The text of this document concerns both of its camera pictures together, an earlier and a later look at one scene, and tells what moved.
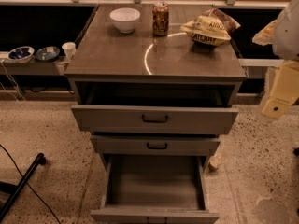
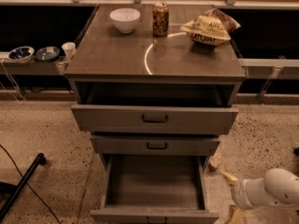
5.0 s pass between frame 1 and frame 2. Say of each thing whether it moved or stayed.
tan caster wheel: stayed
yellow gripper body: moved
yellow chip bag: stayed
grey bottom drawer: stayed
